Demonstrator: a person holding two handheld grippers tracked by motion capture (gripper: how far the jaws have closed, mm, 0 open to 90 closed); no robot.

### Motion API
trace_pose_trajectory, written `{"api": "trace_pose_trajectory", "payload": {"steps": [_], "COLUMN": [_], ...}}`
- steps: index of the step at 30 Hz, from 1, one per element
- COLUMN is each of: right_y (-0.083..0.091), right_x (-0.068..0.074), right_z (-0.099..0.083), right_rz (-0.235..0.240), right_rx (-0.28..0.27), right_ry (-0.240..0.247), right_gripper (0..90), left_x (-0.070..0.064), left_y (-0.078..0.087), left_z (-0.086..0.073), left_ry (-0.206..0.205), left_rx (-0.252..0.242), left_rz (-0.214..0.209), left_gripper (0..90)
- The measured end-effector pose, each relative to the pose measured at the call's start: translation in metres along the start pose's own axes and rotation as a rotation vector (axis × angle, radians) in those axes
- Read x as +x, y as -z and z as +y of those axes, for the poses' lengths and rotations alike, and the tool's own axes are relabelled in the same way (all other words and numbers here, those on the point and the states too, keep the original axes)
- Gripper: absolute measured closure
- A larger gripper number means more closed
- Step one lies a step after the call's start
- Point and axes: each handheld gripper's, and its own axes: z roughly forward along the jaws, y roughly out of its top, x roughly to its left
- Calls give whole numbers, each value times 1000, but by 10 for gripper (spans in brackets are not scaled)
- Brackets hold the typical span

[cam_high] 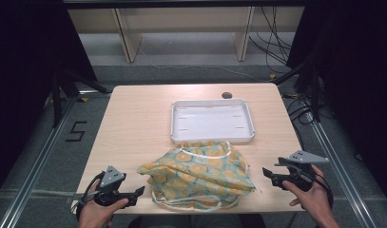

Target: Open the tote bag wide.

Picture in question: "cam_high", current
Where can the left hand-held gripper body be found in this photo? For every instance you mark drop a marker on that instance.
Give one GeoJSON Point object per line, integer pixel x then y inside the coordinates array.
{"type": "Point", "coordinates": [111, 178]}

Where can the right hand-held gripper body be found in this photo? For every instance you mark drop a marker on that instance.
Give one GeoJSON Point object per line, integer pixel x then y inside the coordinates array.
{"type": "Point", "coordinates": [303, 157]}

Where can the teal cloth with orange print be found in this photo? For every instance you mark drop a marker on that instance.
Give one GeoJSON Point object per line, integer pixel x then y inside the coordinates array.
{"type": "Point", "coordinates": [197, 177]}

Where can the person's right hand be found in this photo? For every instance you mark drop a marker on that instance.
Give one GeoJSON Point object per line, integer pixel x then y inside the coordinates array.
{"type": "Point", "coordinates": [313, 199]}

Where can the person's left hand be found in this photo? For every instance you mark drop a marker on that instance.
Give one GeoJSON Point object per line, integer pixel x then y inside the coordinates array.
{"type": "Point", "coordinates": [94, 214]}

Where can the black metal stand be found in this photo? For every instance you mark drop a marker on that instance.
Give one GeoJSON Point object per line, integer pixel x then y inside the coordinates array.
{"type": "Point", "coordinates": [314, 95]}
{"type": "Point", "coordinates": [57, 98]}

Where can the white plastic tray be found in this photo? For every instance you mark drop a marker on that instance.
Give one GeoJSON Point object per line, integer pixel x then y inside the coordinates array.
{"type": "Point", "coordinates": [212, 122]}

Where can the black curtain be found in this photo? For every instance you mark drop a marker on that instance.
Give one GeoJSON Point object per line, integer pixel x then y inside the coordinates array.
{"type": "Point", "coordinates": [359, 79]}
{"type": "Point", "coordinates": [23, 79]}

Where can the light wooden desk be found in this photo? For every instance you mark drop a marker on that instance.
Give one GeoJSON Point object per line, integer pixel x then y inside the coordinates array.
{"type": "Point", "coordinates": [131, 34]}

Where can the aluminium floor rail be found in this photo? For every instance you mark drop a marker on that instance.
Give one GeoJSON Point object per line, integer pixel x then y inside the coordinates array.
{"type": "Point", "coordinates": [39, 158]}
{"type": "Point", "coordinates": [337, 164]}

